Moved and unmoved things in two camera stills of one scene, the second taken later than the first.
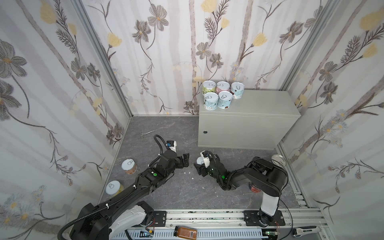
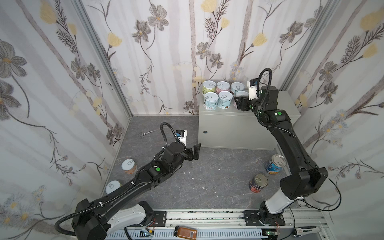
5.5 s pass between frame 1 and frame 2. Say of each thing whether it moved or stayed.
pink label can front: stayed
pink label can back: moved
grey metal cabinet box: stayed
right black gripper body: moved
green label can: stayed
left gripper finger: moved
